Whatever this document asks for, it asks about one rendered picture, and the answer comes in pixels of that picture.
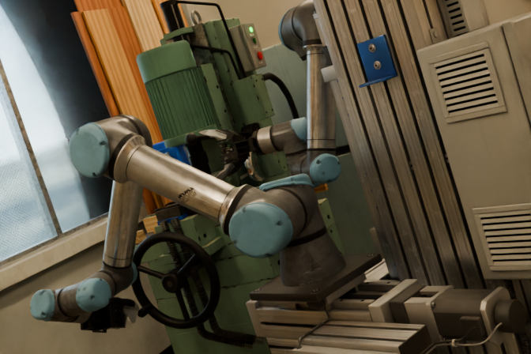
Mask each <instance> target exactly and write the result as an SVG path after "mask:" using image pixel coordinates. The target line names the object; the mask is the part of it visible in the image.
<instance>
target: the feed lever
mask: <svg viewBox="0 0 531 354"><path fill-rule="evenodd" d="M260 129H261V128H260V123H252V124H250V125H246V126H243V127H242V128H241V132H238V133H237V134H240V135H242V136H243V137H244V136H245V138H246V139H249V137H252V134H253V132H255V131H256V130H260ZM211 139H216V138H214V137H210V136H205V135H202V136H197V135H196V134H194V133H189V134H187V135H186V138H185V140H186V143H187V144H188V145H194V144H196V142H197V141H202V140H211Z"/></svg>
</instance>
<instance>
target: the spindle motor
mask: <svg viewBox="0 0 531 354"><path fill-rule="evenodd" d="M136 61H137V64H138V67H139V70H140V72H141V76H142V79H143V81H144V84H145V88H146V91H147V93H148V96H149V100H150V103H151V105H152V108H153V112H154V115H155V116H156V120H157V123H158V126H159V128H160V132H161V135H162V138H163V140H164V144H165V147H166V148H174V147H177V146H180V145H185V144H187V143H186V140H185V138H186V135H187V134H189V133H194V134H196V135H197V136H202V134H199V132H200V131H203V130H217V125H216V124H215V121H214V117H213V113H212V111H211V108H210V106H209V101H208V99H207V96H206V94H205V90H204V87H203V84H202V82H201V78H200V75H199V72H198V68H196V67H197V66H196V63H195V60H194V56H193V53H192V50H191V48H190V44H189V43H188V42H187V41H186V40H180V41H177V42H174V43H168V44H165V45H163V46H159V47H155V48H153V49H151V50H148V51H145V52H142V53H140V54H139V55H137V59H136Z"/></svg>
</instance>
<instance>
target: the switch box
mask: <svg viewBox="0 0 531 354"><path fill-rule="evenodd" d="M249 27H252V29H253V32H250V30H249ZM229 31H230V33H231V36H232V39H233V42H234V44H235V47H236V50H237V52H238V54H239V58H240V60H241V63H242V64H243V68H244V70H245V73H246V72H250V71H253V70H257V69H260V68H262V67H265V66H267V65H266V60H265V57H264V54H263V52H262V48H261V45H260V43H259V39H258V35H257V33H256V30H255V27H254V23H248V24H240V25H237V26H235V27H233V28H229ZM251 33H254V35H253V36H250V34H251ZM253 37H254V38H255V39H256V41H257V43H256V44H254V43H253V41H252V38H253ZM254 45H258V47H256V48H254ZM259 51H260V52H261V53H262V56H263V59H262V60H260V59H259V58H258V52H259ZM260 61H262V62H263V63H261V64H259V62H260Z"/></svg>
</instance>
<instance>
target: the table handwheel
mask: <svg viewBox="0 0 531 354"><path fill-rule="evenodd" d="M162 242H172V243H178V244H180V245H183V246H184V247H186V248H188V249H189V250H191V251H192V252H193V253H194V255H193V256H192V257H191V258H190V260H189V261H188V262H187V263H186V264H185V265H184V266H183V267H182V268H181V269H172V270H171V271H169V272H168V273H166V274H164V273H160V272H157V271H155V270H152V269H149V268H146V267H144V266H142V265H141V260H142V257H143V256H144V254H145V252H146V251H147V250H148V249H149V248H150V247H151V246H153V245H155V244H157V243H162ZM133 263H134V264H135V265H136V268H137V279H136V281H135V282H134V283H133V284H132V288H133V290H134V294H135V296H136V298H137V300H138V302H139V303H140V304H141V306H142V307H144V306H146V305H148V304H152V303H151V302H150V301H149V299H148V297H147V296H146V294H145V292H144V290H143V287H142V285H141V279H140V272H143V273H147V274H149V275H152V276H154V277H157V278H159V279H161V283H162V286H163V288H164V289H165V290H166V291H167V292H169V293H175V295H176V297H177V300H178V302H179V306H180V308H181V311H182V313H183V317H184V319H179V318H173V317H170V316H168V315H166V314H164V313H162V312H161V311H159V310H158V309H157V308H156V307H155V306H154V305H153V304H152V306H153V309H152V310H151V311H150V312H149V315H150V316H151V317H152V318H154V319H155V320H157V321H158V322H160V323H162V324H164V325H166V326H169V327H171V328H175V329H190V328H194V327H196V326H200V325H201V324H202V323H204V322H206V321H207V320H208V319H209V318H210V317H211V316H212V315H213V313H214V311H215V310H216V308H217V304H218V303H219V299H220V278H219V275H218V272H217V268H216V266H215V264H214V262H213V260H212V259H211V257H210V256H209V254H208V253H207V252H206V251H205V249H204V248H203V247H202V246H200V245H199V244H198V243H197V242H195V241H194V240H192V239H191V238H189V237H187V236H185V235H182V234H179V233H176V232H159V233H156V234H153V235H151V236H149V237H147V238H146V239H144V240H143V241H142V242H141V243H140V244H139V245H138V247H137V249H136V250H135V252H134V256H133ZM194 263H195V265H196V267H197V270H200V269H201V268H202V267H205V269H206V271H207V274H208V276H209V282H210V296H209V302H208V303H207V305H206V307H205V309H204V310H203V311H202V312H201V313H200V314H198V315H197V316H195V317H193V318H190V316H189V314H188V311H187V309H186V305H185V303H184V300H183V295H182V293H181V290H180V289H181V288H183V287H184V286H185V285H186V279H188V278H189V277H191V273H190V271H189V268H190V267H191V266H192V265H193V264H194Z"/></svg>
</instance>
